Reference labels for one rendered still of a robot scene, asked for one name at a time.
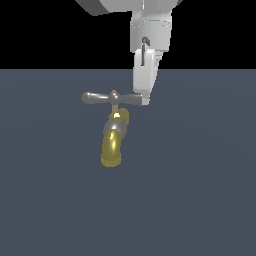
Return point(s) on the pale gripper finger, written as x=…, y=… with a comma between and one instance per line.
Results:
x=146, y=99

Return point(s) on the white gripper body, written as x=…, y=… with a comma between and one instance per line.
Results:
x=145, y=76

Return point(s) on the brass faucet spout body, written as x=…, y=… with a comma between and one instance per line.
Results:
x=112, y=146

